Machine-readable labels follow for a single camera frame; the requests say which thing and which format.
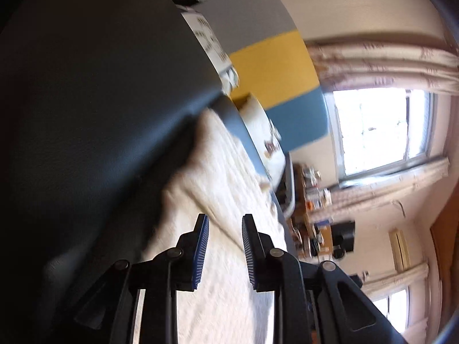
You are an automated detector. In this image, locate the black padded bench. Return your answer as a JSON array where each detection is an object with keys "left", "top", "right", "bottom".
[{"left": 0, "top": 0, "right": 287, "bottom": 344}]

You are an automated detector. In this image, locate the white patterned curtain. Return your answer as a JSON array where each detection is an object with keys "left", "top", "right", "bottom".
[
  {"left": 310, "top": 158, "right": 450, "bottom": 223},
  {"left": 362, "top": 261, "right": 431, "bottom": 294}
]

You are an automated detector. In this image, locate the wooden desk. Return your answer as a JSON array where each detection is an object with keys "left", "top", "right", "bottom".
[{"left": 294, "top": 165, "right": 355, "bottom": 259}]

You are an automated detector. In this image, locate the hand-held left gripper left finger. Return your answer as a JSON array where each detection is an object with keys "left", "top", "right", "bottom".
[{"left": 73, "top": 213, "right": 210, "bottom": 344}]

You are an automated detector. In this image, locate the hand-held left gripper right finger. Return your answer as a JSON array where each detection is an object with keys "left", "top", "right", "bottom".
[{"left": 241, "top": 213, "right": 406, "bottom": 344}]

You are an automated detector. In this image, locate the wall air conditioner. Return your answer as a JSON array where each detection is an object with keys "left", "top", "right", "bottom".
[{"left": 389, "top": 229, "right": 413, "bottom": 269}]

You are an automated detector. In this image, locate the large barred window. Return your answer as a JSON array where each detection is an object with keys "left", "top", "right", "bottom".
[{"left": 332, "top": 88, "right": 436, "bottom": 178}]

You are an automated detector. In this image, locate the triangle pattern pillow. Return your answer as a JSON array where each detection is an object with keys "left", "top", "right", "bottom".
[{"left": 179, "top": 7, "right": 239, "bottom": 95}]

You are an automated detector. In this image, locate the small window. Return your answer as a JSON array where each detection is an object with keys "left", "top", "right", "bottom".
[{"left": 373, "top": 287, "right": 411, "bottom": 334}]

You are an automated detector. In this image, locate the grey yellow blue sofa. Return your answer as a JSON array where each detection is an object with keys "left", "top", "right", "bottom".
[{"left": 158, "top": 0, "right": 332, "bottom": 223}]

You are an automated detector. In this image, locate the white knit sweater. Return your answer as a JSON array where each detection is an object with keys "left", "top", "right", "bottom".
[{"left": 141, "top": 109, "right": 312, "bottom": 344}]

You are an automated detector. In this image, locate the black monitor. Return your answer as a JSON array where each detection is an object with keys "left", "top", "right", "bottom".
[{"left": 332, "top": 221, "right": 356, "bottom": 260}]

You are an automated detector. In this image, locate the deer print pillow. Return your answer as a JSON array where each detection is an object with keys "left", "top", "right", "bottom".
[{"left": 238, "top": 93, "right": 287, "bottom": 187}]

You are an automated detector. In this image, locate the beige patterned curtain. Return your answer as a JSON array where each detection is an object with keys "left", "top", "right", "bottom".
[{"left": 308, "top": 41, "right": 459, "bottom": 95}]

